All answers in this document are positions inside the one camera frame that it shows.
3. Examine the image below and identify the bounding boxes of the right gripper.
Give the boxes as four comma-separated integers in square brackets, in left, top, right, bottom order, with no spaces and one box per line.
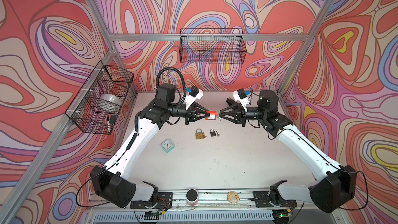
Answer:
[219,103,266,127]

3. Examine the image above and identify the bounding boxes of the red padlock with keys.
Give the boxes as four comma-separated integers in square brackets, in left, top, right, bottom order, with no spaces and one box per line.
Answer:
[205,111,219,121]

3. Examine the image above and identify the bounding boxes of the brass padlock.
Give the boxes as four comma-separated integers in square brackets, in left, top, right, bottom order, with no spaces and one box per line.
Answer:
[195,128,206,140]

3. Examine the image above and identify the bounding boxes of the small black padlock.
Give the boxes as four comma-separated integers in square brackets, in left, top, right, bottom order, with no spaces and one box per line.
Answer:
[210,129,220,137]

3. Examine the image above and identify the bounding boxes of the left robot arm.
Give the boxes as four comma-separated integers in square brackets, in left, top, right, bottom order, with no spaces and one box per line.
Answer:
[90,68,209,208]

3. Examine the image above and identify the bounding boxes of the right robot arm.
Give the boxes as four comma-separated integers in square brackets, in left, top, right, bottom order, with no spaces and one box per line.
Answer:
[219,89,357,213]

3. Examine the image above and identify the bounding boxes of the mint green alarm clock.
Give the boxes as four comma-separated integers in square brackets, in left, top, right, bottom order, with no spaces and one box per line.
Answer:
[161,139,175,153]

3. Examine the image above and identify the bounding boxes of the black marker in basket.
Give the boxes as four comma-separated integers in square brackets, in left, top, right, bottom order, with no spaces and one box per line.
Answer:
[106,116,112,134]

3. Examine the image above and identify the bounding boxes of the white tape roll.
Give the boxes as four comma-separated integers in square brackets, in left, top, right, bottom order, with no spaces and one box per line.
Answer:
[98,93,122,112]

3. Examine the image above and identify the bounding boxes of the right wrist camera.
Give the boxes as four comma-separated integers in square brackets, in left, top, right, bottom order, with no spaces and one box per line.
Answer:
[233,88,251,109]

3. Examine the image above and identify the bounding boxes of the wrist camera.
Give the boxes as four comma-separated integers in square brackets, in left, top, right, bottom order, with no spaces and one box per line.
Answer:
[233,88,251,109]
[184,86,203,110]

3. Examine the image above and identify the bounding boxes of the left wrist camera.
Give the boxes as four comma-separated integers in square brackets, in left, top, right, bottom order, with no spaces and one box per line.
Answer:
[184,86,203,110]

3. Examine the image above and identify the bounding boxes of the black wire basket back wall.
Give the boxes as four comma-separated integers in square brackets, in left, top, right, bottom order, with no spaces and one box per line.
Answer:
[179,27,247,64]

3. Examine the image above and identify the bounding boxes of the black wire basket wall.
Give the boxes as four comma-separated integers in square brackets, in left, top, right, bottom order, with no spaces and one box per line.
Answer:
[179,27,247,64]
[65,61,134,135]

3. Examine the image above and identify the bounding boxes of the aluminium front rail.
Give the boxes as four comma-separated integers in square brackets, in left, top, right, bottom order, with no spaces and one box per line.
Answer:
[86,188,346,215]

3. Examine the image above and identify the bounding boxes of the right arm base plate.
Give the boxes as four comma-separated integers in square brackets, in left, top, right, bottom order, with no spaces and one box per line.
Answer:
[250,180,297,208]

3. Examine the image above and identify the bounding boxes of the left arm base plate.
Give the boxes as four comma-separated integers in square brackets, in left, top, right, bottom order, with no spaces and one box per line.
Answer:
[130,181,173,211]

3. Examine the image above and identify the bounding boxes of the black wire basket left wall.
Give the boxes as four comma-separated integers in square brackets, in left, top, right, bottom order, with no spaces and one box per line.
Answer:
[65,61,134,135]

